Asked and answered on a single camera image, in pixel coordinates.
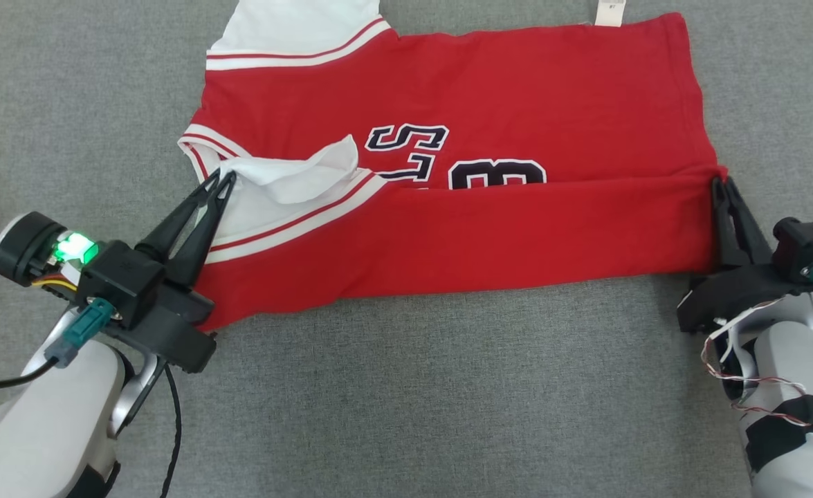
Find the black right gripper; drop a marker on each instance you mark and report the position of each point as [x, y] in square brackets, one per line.
[738, 294]

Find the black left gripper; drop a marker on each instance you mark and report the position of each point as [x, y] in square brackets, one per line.
[171, 339]

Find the red numbered jersey white sleeves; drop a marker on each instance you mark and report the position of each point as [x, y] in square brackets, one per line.
[517, 104]

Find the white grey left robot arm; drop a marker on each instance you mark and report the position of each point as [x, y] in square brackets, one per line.
[46, 429]

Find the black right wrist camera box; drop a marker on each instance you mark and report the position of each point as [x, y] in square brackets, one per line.
[807, 242]

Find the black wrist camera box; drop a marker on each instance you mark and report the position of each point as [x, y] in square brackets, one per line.
[807, 242]
[122, 280]

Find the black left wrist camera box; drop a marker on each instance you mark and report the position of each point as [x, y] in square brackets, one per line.
[122, 280]

